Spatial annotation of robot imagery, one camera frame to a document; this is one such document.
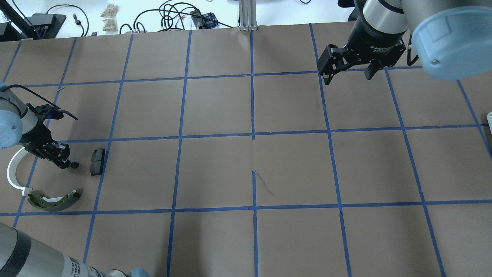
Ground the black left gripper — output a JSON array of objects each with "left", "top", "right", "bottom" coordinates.
[{"left": 21, "top": 121, "right": 73, "bottom": 169}]

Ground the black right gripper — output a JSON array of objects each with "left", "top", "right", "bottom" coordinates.
[{"left": 323, "top": 17, "right": 406, "bottom": 85}]

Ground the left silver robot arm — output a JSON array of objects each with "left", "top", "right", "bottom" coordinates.
[{"left": 1, "top": 83, "right": 90, "bottom": 277}]

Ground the silver metal tray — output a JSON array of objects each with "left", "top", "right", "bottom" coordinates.
[{"left": 486, "top": 112, "right": 492, "bottom": 131}]

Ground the dark grey brake pad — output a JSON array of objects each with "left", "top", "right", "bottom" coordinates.
[{"left": 90, "top": 149, "right": 106, "bottom": 176}]

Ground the brass brake shoe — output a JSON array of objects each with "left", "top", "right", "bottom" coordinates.
[{"left": 27, "top": 189, "right": 81, "bottom": 212}]

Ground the white curved plastic part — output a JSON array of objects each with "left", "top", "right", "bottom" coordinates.
[{"left": 7, "top": 147, "right": 32, "bottom": 196}]

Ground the loose blue tape thread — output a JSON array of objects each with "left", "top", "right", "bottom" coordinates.
[{"left": 253, "top": 170, "right": 275, "bottom": 196}]

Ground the black power brick left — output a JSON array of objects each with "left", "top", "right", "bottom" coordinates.
[{"left": 190, "top": 10, "right": 219, "bottom": 29}]

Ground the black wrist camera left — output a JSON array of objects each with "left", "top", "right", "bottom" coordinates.
[{"left": 26, "top": 103, "right": 78, "bottom": 122}]

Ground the aluminium frame post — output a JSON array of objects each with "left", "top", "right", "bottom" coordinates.
[{"left": 237, "top": 0, "right": 258, "bottom": 32}]

